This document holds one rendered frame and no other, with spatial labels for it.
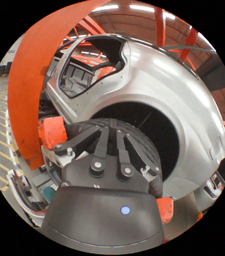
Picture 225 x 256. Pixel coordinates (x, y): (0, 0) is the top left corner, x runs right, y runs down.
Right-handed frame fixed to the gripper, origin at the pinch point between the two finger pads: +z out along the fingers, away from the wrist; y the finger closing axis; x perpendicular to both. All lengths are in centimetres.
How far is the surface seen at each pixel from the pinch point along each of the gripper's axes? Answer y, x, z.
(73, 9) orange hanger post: -24.8, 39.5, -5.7
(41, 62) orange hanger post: -29.6, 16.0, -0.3
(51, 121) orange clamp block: -17.1, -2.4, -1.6
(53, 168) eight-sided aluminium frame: -26.3, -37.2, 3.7
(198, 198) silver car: 242, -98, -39
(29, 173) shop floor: -90, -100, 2
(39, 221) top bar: -12.8, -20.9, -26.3
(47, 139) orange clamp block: -16.2, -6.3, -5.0
